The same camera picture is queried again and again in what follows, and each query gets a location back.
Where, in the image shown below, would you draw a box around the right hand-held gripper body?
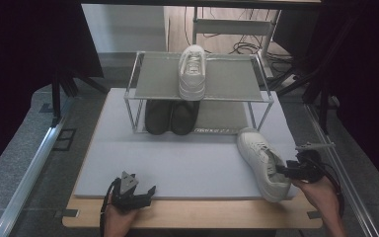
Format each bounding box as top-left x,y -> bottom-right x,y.
285,141 -> 338,184

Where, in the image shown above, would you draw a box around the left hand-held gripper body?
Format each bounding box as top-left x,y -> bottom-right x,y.
107,170 -> 147,212

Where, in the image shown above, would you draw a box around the white sneaker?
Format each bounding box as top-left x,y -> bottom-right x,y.
236,127 -> 292,203
178,43 -> 208,102

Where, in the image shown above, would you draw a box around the metal shoe rack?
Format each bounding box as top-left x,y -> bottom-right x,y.
123,50 -> 275,135

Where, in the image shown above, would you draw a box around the person's left hand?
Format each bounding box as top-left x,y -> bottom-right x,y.
104,195 -> 143,229

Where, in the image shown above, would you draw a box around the person's right hand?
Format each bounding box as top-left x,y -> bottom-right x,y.
290,176 -> 340,215

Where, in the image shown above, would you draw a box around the white foam mat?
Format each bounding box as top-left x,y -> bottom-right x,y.
73,87 -> 300,200

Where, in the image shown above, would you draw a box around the black tripod stand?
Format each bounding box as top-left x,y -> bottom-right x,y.
50,67 -> 110,120
275,13 -> 363,134

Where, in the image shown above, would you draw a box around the black curtain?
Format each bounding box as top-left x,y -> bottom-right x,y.
272,0 -> 379,189
0,0 -> 105,184

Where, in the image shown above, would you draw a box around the grey metal stand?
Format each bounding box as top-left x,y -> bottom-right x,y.
191,6 -> 283,80

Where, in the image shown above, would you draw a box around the white cabinet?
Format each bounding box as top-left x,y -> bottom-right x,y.
81,3 -> 168,53

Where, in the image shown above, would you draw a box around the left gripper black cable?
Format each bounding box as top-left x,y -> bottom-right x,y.
99,177 -> 121,237

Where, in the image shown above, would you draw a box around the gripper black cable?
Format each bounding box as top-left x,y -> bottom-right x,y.
99,177 -> 121,237
319,161 -> 346,220

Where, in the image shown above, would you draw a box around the aluminium rail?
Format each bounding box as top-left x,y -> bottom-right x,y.
304,103 -> 379,237
0,98 -> 76,237

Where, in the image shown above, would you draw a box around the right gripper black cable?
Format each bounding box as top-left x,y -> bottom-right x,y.
319,161 -> 346,220

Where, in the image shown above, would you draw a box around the black cable bundle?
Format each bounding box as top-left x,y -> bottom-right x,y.
230,9 -> 294,67

